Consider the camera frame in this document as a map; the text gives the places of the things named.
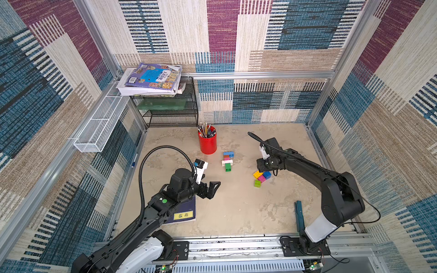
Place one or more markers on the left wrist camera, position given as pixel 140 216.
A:
pixel 200 168

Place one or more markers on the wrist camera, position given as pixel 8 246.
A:
pixel 265 155
pixel 200 168

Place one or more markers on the red pencil cup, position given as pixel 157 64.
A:
pixel 208 146

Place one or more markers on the dark green lego brick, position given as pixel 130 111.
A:
pixel 228 167

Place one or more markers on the stack of books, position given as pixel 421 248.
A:
pixel 152 80

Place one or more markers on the light blue lego brick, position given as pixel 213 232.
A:
pixel 229 154

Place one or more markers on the white lego brick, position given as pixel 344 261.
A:
pixel 224 162

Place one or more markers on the yellow lego brick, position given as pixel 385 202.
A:
pixel 257 174

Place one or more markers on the pencils in cup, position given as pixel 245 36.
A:
pixel 206 130

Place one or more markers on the green tray on shelf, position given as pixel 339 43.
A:
pixel 162 104

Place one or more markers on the dark blue notebook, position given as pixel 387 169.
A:
pixel 184 213

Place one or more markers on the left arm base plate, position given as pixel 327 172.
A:
pixel 178 250

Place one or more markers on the magenta lego brick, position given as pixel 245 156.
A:
pixel 261 179

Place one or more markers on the teal stapler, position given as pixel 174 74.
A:
pixel 299 216

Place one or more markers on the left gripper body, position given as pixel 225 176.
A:
pixel 201 191

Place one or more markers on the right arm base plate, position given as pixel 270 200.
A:
pixel 301 246

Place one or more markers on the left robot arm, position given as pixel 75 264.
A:
pixel 143 234

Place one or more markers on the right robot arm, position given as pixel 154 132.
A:
pixel 340 197

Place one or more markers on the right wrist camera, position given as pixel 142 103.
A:
pixel 265 155

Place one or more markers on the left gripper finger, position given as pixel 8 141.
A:
pixel 211 192
pixel 214 185

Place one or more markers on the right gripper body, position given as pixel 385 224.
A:
pixel 267 162

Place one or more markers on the white wire basket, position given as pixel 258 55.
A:
pixel 97 131

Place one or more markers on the black wire shelf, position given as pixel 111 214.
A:
pixel 180 110

